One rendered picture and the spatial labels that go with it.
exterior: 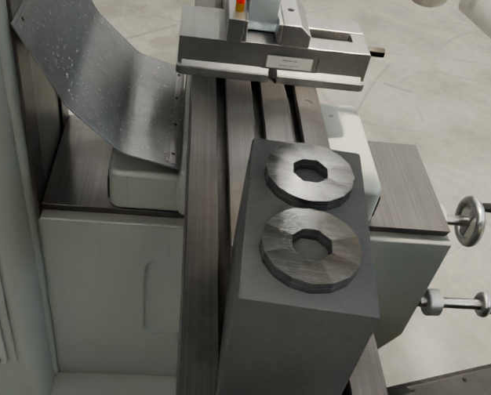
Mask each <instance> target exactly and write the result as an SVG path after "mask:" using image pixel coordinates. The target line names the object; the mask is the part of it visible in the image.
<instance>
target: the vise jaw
mask: <svg viewBox="0 0 491 395"><path fill-rule="evenodd" d="M275 40H276V42H277V43H280V45H287V46H294V47H301V48H308V47H309V44H310V40H311V33H310V30H309V26H308V23H307V17H306V13H305V10H304V5H303V4H302V3H301V2H300V0H281V2H280V6H279V11H278V19H277V23H276V28H275Z"/></svg>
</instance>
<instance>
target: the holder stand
mask: <svg viewBox="0 0 491 395"><path fill-rule="evenodd" d="M379 319H380V311H379V304H378V298H377V291H376V278H375V272H374V265H373V254H372V247H371V240H370V233H369V221H368V215H367V208H366V196H365V189H364V183H363V176H362V164H361V158H360V154H356V153H351V152H346V151H341V150H331V149H328V148H326V147H321V146H319V145H315V144H312V143H286V142H280V141H275V140H266V139H260V138H254V139H253V140H252V144H251V148H250V153H249V160H248V165H247V169H246V174H245V182H244V187H243V191H242V199H241V203H240V207H239V212H238V219H237V224H236V228H235V236H234V240H233V245H232V250H231V262H230V270H229V276H228V283H227V297H226V304H225V311H224V324H223V331H222V338H221V345H220V359H219V366H218V372H217V380H216V393H215V395H341V394H342V392H343V391H344V388H345V386H346V385H347V382H348V380H349V378H350V377H351V375H352V373H353V371H354V369H355V367H356V365H357V363H358V361H359V359H360V357H361V355H362V353H363V351H364V349H365V347H366V345H367V343H368V341H369V339H370V337H371V335H372V333H373V331H374V329H375V327H376V325H377V323H378V321H379Z"/></svg>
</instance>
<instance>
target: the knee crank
mask: <svg viewBox="0 0 491 395"><path fill-rule="evenodd" d="M418 306H419V307H420V308H421V311H422V313H423V314H424V315H426V316H439V315H440V314H441V313H442V311H443V308H450V309H465V310H474V311H475V313H476V314H477V315H478V316H479V317H482V318H484V317H488V316H489V315H490V314H491V298H490V296H489V295H488V293H486V292H478V293H477V294H476V296H475V297H474V298H473V299H465V298H450V297H443V294H442V292H441V291H440V290H439V289H438V288H428V289H427V291H426V292H425V293H424V296H423V298H422V299H421V301H420V303H419V304H418Z"/></svg>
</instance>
